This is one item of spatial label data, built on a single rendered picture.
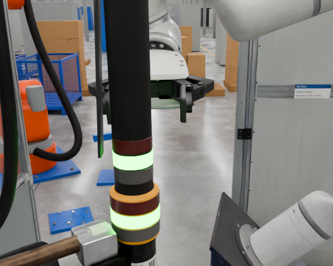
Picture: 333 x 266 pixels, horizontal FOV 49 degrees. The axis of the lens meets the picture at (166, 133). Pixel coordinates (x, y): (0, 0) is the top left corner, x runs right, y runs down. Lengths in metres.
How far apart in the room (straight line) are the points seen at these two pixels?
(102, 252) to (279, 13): 0.46
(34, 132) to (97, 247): 3.90
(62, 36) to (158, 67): 7.78
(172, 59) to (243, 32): 0.17
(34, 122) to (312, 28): 2.99
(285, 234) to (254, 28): 0.60
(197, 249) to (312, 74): 1.53
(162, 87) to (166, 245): 2.53
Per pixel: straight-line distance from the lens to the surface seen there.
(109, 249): 0.32
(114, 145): 0.30
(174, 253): 2.87
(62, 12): 10.81
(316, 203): 1.02
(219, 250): 0.96
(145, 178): 0.30
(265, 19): 0.63
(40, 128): 4.20
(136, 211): 0.31
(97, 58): 0.29
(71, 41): 8.23
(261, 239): 1.07
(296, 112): 2.24
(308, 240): 1.04
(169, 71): 0.47
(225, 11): 0.61
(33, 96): 4.09
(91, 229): 0.32
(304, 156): 2.35
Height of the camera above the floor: 1.71
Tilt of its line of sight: 18 degrees down
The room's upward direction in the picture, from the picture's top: 1 degrees counter-clockwise
